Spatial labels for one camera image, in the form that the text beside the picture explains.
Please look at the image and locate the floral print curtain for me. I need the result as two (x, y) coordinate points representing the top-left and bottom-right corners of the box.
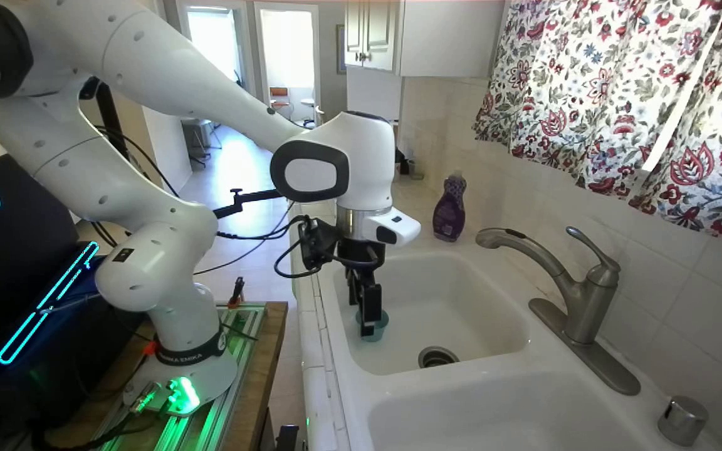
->
(472, 0), (722, 251)

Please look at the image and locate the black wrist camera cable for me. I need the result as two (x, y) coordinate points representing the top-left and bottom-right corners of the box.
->
(191, 198), (319, 284)

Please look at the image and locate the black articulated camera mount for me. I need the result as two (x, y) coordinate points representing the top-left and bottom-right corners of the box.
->
(210, 186), (284, 220)

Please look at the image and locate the white double basin sink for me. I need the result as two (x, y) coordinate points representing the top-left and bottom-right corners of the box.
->
(293, 246), (715, 451)

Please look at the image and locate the small blue cup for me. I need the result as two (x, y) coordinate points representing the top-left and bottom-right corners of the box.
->
(355, 309), (390, 340)

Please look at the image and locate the brushed metal sink faucet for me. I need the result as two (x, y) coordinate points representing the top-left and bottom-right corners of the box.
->
(474, 222), (644, 399)

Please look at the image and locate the white wall cabinet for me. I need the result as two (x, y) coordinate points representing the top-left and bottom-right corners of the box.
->
(341, 0), (506, 83)

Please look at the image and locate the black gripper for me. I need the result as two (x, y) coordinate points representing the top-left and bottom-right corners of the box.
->
(336, 235), (390, 337)

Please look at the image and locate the metal sink drain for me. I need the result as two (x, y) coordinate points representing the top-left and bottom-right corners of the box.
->
(417, 342), (462, 370)

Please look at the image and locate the black vertical pole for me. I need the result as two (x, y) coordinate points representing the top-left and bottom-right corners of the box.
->
(93, 77), (130, 161)

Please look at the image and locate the black computer with cyan lights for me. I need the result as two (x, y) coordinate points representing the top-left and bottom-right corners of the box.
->
(0, 152), (151, 420)

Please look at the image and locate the small black table clamp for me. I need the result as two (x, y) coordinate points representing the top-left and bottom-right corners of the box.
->
(226, 272), (249, 311)

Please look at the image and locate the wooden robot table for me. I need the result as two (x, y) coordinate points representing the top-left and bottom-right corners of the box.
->
(42, 299), (290, 451)

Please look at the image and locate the white curtain wand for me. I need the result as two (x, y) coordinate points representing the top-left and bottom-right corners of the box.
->
(639, 0), (722, 176)

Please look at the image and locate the purple dish soap bottle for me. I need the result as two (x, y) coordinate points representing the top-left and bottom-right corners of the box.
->
(430, 171), (469, 246)

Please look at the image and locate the green lit metal base plate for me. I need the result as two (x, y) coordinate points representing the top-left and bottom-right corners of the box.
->
(95, 304), (268, 451)

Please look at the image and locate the chrome round counter cap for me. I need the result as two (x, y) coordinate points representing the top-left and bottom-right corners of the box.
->
(656, 393), (709, 448)

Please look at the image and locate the white glass door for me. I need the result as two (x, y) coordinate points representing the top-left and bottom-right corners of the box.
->
(252, 3), (324, 108)
(180, 3), (251, 86)

